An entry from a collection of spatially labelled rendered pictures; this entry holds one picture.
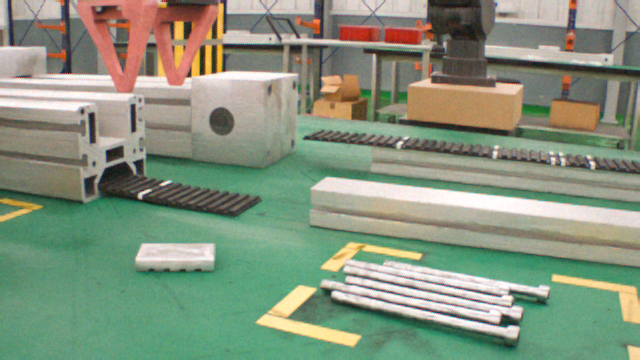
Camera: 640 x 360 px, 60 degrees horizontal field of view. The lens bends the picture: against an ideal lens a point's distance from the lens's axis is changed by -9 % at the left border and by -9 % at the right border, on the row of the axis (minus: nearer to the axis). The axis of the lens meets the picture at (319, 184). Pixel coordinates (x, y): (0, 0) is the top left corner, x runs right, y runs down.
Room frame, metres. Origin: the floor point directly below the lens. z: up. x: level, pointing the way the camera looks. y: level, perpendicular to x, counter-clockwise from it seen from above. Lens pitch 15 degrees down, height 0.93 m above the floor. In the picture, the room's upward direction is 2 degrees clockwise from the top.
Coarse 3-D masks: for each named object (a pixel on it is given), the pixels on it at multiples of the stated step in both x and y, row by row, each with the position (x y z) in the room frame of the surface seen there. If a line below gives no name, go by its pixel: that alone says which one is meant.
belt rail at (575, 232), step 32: (320, 192) 0.44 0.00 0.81; (352, 192) 0.43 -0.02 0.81; (384, 192) 0.44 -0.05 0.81; (416, 192) 0.44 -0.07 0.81; (448, 192) 0.44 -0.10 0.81; (320, 224) 0.44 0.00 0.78; (352, 224) 0.43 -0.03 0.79; (384, 224) 0.42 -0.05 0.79; (416, 224) 0.42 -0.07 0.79; (448, 224) 0.41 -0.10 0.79; (480, 224) 0.40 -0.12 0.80; (512, 224) 0.39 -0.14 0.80; (544, 224) 0.39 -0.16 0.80; (576, 224) 0.38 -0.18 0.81; (608, 224) 0.37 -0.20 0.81; (576, 256) 0.38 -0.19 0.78; (608, 256) 0.37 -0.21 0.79
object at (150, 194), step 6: (156, 186) 0.51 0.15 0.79; (162, 186) 0.52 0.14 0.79; (168, 186) 0.52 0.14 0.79; (174, 186) 0.52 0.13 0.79; (180, 186) 0.53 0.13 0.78; (144, 192) 0.49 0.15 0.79; (150, 192) 0.50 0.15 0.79; (156, 192) 0.50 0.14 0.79; (162, 192) 0.50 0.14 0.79; (138, 198) 0.49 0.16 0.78; (144, 198) 0.49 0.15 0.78; (150, 198) 0.48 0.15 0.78
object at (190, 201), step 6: (198, 192) 0.51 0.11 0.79; (204, 192) 0.51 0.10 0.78; (210, 192) 0.51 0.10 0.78; (216, 192) 0.51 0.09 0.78; (186, 198) 0.49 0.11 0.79; (192, 198) 0.49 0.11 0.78; (198, 198) 0.49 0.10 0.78; (204, 198) 0.49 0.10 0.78; (174, 204) 0.48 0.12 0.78; (180, 204) 0.47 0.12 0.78; (186, 204) 0.47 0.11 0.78; (192, 204) 0.47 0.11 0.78
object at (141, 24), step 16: (80, 0) 0.46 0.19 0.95; (96, 0) 0.45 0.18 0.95; (112, 0) 0.45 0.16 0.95; (128, 0) 0.44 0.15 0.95; (144, 0) 0.44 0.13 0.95; (80, 16) 0.46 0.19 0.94; (96, 16) 0.46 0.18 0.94; (112, 16) 0.46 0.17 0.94; (128, 16) 0.45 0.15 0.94; (144, 16) 0.44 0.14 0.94; (96, 32) 0.46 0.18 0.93; (144, 32) 0.45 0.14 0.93; (112, 48) 0.47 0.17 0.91; (128, 48) 0.46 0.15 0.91; (144, 48) 0.46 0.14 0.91; (112, 64) 0.47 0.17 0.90; (128, 64) 0.46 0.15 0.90; (112, 80) 0.47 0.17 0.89; (128, 80) 0.46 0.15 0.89
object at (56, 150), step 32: (0, 96) 0.60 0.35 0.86; (32, 96) 0.58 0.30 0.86; (64, 96) 0.57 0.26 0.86; (96, 96) 0.56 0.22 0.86; (128, 96) 0.55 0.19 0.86; (0, 128) 0.51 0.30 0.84; (32, 128) 0.51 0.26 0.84; (64, 128) 0.49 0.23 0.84; (96, 128) 0.50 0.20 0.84; (128, 128) 0.54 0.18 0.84; (0, 160) 0.51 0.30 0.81; (32, 160) 0.51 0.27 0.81; (64, 160) 0.49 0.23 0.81; (96, 160) 0.50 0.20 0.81; (128, 160) 0.54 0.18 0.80; (32, 192) 0.50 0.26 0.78; (64, 192) 0.48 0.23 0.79; (96, 192) 0.49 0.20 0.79
